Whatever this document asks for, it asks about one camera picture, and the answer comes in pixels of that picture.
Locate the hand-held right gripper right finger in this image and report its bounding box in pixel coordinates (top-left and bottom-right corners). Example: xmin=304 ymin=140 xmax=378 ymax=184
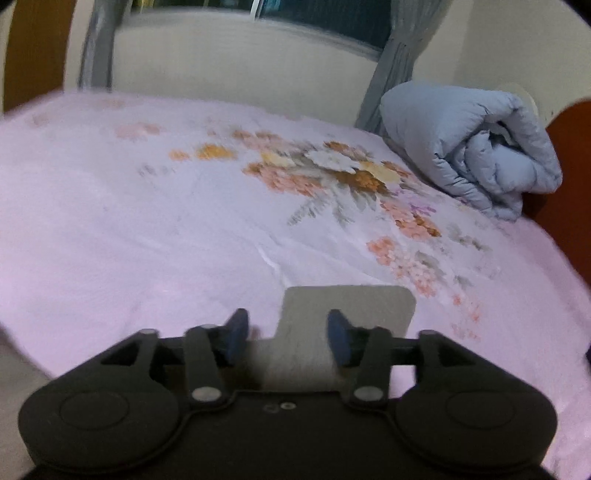
xmin=325 ymin=309 xmax=496 ymax=409

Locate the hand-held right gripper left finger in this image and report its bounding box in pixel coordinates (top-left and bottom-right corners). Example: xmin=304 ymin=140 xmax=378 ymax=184
xmin=98 ymin=308 xmax=252 ymax=408

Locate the grey towel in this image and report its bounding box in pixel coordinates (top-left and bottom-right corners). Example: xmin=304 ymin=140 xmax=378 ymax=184
xmin=257 ymin=285 xmax=417 ymax=391

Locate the pink floral bed sheet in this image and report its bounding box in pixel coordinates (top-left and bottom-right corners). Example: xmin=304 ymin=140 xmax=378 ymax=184
xmin=0 ymin=89 xmax=591 ymax=480

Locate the folded light blue quilt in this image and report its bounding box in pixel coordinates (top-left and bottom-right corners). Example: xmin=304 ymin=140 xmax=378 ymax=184
xmin=379 ymin=80 xmax=563 ymax=223

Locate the reddish wooden headboard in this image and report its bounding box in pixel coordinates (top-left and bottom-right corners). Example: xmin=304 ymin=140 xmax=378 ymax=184
xmin=521 ymin=99 xmax=591 ymax=289

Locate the white round object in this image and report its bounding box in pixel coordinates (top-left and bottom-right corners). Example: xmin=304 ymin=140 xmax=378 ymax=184
xmin=501 ymin=82 xmax=539 ymax=117

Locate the brown wooden cabinet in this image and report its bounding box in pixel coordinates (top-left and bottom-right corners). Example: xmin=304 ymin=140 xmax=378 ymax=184
xmin=2 ymin=0 xmax=77 ymax=114

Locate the window with white frame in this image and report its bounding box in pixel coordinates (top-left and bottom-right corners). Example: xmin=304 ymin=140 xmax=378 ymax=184
xmin=124 ymin=0 xmax=394 ymax=52

